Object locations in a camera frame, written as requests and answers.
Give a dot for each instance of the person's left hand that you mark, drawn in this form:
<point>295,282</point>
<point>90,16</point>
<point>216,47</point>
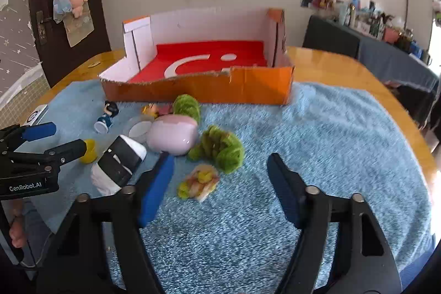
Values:
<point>16,235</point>

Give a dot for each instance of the orange and white cardboard box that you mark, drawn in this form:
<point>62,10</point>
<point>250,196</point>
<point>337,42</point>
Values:
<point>206,90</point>

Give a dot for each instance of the pink box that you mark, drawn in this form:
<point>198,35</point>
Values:
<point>391,35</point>

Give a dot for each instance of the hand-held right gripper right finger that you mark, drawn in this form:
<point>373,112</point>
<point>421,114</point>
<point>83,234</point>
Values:
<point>286,183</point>

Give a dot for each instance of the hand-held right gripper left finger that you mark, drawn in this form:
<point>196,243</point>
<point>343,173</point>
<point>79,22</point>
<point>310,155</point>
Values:
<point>156,187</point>

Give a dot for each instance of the side table with grey cloth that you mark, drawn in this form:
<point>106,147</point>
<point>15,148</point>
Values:
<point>330,35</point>

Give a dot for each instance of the pink earbud case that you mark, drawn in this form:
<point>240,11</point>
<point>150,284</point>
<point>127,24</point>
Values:
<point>172,137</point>

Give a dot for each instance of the clear round dish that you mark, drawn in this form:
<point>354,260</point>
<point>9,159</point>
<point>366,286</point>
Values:
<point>136,128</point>

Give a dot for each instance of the row of bottles and jars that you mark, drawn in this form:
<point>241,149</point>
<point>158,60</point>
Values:
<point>372,18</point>

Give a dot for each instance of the dark-haired figurine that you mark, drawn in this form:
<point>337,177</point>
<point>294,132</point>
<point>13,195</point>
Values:
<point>108,113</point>

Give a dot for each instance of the green fuzzy plush toy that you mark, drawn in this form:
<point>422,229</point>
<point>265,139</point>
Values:
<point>220,147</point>
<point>186,104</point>

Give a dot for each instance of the black and white bottle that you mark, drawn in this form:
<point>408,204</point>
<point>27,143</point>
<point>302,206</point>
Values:
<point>117,163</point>

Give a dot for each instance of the small pink and yellow toy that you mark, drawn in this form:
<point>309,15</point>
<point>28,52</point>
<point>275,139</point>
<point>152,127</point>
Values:
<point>199,182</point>

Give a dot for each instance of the yellow bottle cap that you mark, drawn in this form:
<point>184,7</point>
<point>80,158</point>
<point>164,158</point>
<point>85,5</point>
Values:
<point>90,151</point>

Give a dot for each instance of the small wooden tag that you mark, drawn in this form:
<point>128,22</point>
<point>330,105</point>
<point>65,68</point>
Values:
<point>92,65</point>

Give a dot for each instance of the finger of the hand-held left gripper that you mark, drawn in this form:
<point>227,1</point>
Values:
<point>69,149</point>
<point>38,132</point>

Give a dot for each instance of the yellow-haired doll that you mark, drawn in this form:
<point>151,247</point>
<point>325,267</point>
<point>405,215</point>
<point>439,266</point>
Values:
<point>155,109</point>

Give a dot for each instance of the blue fuzzy blanket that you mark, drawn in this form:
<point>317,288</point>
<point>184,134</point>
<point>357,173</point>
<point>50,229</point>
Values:
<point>310,142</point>

